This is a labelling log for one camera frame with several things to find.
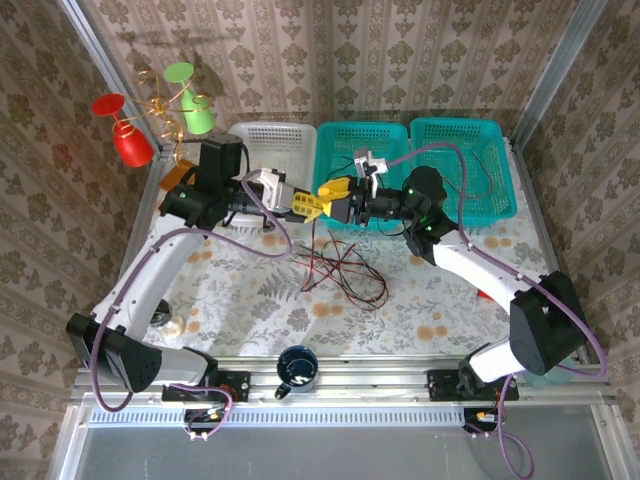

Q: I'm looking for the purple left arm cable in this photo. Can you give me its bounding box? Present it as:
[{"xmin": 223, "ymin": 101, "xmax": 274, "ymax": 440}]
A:
[{"xmin": 88, "ymin": 172, "xmax": 295, "ymax": 442}]

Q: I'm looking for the grey metal panel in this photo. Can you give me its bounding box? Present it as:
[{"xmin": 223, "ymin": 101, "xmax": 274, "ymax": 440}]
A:
[{"xmin": 49, "ymin": 404, "xmax": 640, "ymax": 480}]

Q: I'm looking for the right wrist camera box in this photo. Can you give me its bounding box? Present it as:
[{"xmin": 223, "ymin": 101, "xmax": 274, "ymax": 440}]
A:
[{"xmin": 352, "ymin": 148, "xmax": 392, "ymax": 194}]

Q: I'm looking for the dark blue mug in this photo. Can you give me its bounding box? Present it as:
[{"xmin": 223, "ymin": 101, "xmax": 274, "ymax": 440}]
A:
[{"xmin": 273, "ymin": 344, "xmax": 320, "ymax": 401}]

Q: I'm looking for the white plastic basket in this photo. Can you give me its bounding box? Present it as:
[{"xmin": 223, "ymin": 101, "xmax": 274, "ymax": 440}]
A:
[{"xmin": 219, "ymin": 121, "xmax": 318, "ymax": 226}]

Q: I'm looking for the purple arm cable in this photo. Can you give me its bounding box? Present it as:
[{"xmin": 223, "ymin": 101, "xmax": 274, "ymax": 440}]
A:
[
  {"xmin": 388, "ymin": 142, "xmax": 609, "ymax": 477},
  {"xmin": 88, "ymin": 172, "xmax": 295, "ymax": 442}
]

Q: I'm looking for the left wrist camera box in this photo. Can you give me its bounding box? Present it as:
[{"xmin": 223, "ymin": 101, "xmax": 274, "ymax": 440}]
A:
[{"xmin": 253, "ymin": 168, "xmax": 297, "ymax": 215}]

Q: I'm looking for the green plastic wine glass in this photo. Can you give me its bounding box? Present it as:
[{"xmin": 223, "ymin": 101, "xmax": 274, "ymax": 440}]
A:
[{"xmin": 163, "ymin": 61, "xmax": 217, "ymax": 135}]

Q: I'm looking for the gold wire stand amber base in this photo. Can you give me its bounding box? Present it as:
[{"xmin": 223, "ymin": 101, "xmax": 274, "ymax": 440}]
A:
[{"xmin": 130, "ymin": 69, "xmax": 217, "ymax": 194}]

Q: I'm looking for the red plastic wine glass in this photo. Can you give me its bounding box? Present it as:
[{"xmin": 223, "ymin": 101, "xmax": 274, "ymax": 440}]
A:
[{"xmin": 91, "ymin": 93, "xmax": 156, "ymax": 169}]

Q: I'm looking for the aluminium frame post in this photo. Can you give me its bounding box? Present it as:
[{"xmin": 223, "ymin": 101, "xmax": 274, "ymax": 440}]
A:
[
  {"xmin": 57, "ymin": 0, "xmax": 174, "ymax": 159},
  {"xmin": 510, "ymin": 0, "xmax": 610, "ymax": 149}
]

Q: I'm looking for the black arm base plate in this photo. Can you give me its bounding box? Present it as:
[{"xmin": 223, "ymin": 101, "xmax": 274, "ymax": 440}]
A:
[
  {"xmin": 427, "ymin": 368, "xmax": 520, "ymax": 403},
  {"xmin": 160, "ymin": 370, "xmax": 251, "ymax": 404}
]

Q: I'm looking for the aluminium mounting rail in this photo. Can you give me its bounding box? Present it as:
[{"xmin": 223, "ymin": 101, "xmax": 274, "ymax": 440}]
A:
[{"xmin": 74, "ymin": 355, "xmax": 617, "ymax": 401}]

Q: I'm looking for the slotted white cable duct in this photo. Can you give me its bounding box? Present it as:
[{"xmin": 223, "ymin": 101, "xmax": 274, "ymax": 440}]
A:
[{"xmin": 87, "ymin": 405, "xmax": 466, "ymax": 426}]

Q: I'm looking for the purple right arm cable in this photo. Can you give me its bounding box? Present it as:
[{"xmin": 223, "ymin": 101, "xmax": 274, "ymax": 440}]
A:
[{"xmin": 388, "ymin": 142, "xmax": 609, "ymax": 477}]

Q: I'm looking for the translucent teal cup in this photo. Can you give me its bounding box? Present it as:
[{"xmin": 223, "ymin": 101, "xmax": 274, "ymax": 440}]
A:
[{"xmin": 524, "ymin": 363, "xmax": 577, "ymax": 389}]

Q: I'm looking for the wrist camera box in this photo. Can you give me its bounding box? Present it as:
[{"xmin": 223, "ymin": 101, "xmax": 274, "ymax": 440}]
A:
[
  {"xmin": 352, "ymin": 148, "xmax": 392, "ymax": 194},
  {"xmin": 253, "ymin": 168, "xmax": 297, "ymax": 215}
]

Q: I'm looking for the teal plastic basket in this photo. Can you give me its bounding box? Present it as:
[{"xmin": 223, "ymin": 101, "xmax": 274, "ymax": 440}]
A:
[
  {"xmin": 310, "ymin": 121, "xmax": 415, "ymax": 231},
  {"xmin": 409, "ymin": 117, "xmax": 519, "ymax": 227}
]

